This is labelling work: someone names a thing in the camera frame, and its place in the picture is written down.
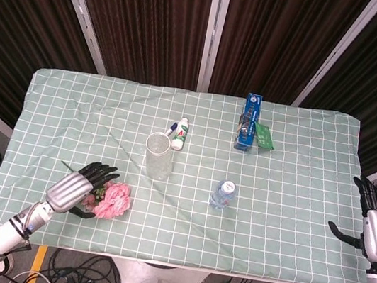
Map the clear ribbed glass vase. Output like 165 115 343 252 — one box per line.
140 129 179 183

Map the yellow floor tape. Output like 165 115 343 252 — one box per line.
24 243 49 283

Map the black floor cable tangle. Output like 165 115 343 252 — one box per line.
6 241 132 283

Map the white partition post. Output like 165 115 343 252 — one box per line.
291 0 377 120
196 0 232 95
34 0 119 76

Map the blue cardboard box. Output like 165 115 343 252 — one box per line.
232 91 266 154

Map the blue white marker pen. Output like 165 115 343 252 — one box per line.
164 120 179 138

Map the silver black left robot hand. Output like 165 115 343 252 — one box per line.
43 155 123 223

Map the green white checked tablecloth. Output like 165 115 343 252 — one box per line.
0 58 377 283

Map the clear plastic water bottle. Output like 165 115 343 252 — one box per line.
208 177 240 213

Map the small white green bottle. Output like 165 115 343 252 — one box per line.
170 116 193 153

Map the pink artificial flower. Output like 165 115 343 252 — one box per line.
52 160 137 225

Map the white floor cable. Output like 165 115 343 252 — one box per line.
9 266 64 283

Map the green foil packet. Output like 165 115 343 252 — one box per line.
250 121 278 151

